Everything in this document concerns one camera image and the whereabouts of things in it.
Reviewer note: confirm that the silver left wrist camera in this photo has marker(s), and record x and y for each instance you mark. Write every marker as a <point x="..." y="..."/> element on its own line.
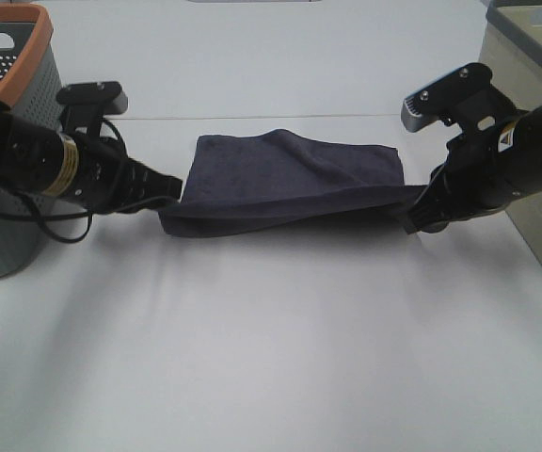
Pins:
<point x="86" y="106"/>

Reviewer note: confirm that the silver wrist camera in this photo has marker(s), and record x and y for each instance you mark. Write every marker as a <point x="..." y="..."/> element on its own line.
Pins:
<point x="464" y="97"/>
<point x="86" y="106"/>

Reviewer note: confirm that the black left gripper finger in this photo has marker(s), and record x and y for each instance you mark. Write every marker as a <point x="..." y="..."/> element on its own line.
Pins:
<point x="149" y="189"/>

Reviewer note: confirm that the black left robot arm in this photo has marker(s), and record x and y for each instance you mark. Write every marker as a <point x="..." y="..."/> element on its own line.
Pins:
<point x="74" y="162"/>

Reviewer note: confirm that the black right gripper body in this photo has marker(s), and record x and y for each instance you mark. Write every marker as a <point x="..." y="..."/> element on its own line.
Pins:
<point x="453" y="189"/>

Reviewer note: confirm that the beige basket grey rim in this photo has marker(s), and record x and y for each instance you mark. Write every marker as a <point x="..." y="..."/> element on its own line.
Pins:
<point x="512" y="49"/>

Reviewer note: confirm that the dark grey towel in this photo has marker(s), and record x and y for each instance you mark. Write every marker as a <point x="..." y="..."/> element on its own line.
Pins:
<point x="238" y="185"/>

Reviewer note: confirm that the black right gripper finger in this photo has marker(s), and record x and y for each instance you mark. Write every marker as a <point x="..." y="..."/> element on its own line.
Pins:
<point x="424" y="214"/>

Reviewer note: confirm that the grey perforated basket orange rim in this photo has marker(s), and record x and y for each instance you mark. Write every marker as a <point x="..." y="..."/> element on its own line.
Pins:
<point x="29" y="81"/>

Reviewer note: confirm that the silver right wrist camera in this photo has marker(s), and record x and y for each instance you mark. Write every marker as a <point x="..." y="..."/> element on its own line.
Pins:
<point x="464" y="97"/>

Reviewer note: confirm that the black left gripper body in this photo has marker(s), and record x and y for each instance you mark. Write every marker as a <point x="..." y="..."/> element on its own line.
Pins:
<point x="100" y="165"/>

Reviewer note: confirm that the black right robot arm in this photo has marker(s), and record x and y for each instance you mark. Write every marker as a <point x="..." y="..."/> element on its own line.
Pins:
<point x="482" y="175"/>

